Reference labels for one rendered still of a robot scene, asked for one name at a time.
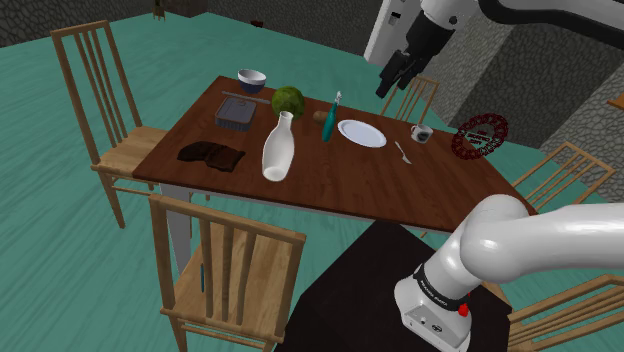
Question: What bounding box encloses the grey lidded box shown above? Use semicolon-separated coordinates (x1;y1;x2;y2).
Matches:
214;96;259;133

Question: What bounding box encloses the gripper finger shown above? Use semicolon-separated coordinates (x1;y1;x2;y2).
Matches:
396;60;426;92
374;49;412;99

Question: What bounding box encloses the white plate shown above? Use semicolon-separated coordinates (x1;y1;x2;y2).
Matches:
336;118;388;149

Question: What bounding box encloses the white vase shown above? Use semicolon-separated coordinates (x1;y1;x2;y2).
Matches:
261;110;297;183

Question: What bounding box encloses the white mug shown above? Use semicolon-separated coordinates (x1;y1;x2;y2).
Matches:
410;123;435;145

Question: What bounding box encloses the teal spray bottle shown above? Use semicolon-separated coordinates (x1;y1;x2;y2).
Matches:
321;90;344;144

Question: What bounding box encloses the dark robot stand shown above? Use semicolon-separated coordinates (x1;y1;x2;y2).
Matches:
276;221;514;352

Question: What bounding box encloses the green cabbage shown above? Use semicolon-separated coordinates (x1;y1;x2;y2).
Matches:
270;85;307;122

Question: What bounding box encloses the light wooden chair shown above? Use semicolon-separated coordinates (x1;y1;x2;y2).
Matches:
511;141;618;214
379;74;440;126
506;273;624;352
50;19;170;230
147;193;308;352

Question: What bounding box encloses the brown wooden dining table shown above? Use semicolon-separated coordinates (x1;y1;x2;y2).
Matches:
132;74;538;275

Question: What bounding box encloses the silver fork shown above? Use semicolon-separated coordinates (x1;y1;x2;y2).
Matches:
393;140;414;166

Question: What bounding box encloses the dark brown cloth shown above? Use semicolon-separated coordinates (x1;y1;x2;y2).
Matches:
176;140;247;174

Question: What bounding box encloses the white and blue bowl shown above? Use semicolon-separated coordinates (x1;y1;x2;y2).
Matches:
237;68;268;95

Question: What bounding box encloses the grey metal rod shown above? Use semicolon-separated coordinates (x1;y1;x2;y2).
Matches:
221;90;272;106

